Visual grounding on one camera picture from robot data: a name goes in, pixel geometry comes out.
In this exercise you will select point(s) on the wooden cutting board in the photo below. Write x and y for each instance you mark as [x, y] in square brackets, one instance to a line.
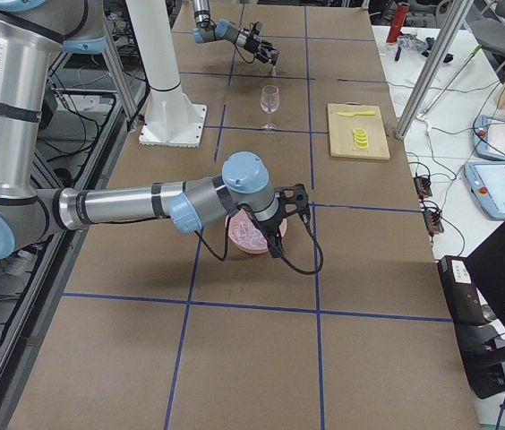
[341, 141]

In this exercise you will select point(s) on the lemon slice nearest knife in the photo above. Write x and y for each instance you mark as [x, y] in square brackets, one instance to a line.
[359, 131]

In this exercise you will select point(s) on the green handled reacher stick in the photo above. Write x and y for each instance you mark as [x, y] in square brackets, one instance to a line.
[422, 114]

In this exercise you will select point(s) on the aluminium frame post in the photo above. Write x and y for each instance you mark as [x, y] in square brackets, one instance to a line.
[447, 33]

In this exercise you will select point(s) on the yellow plastic knife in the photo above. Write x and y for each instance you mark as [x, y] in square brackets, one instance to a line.
[357, 113]

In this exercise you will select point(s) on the near blue teach pendant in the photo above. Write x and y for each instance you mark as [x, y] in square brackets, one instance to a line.
[486, 180]

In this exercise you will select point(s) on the red bottle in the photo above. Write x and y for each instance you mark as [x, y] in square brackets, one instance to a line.
[397, 22]

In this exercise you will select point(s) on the blue teach pendant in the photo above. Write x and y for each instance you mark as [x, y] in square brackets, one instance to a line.
[486, 180]
[489, 137]

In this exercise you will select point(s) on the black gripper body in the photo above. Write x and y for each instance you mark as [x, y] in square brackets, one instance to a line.
[252, 45]
[267, 226]

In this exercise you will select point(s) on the far blue teach pendant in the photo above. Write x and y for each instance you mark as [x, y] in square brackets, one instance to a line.
[489, 137]

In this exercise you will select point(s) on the white camera pedestal column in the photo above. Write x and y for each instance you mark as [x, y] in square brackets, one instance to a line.
[170, 119]

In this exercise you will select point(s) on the clear wine glass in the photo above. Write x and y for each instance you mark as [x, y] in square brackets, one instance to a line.
[270, 100]

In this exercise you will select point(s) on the black computer box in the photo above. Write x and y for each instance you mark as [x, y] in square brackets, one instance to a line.
[473, 326]

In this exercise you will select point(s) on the pink bowl of ice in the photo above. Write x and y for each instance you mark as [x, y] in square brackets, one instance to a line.
[244, 235]

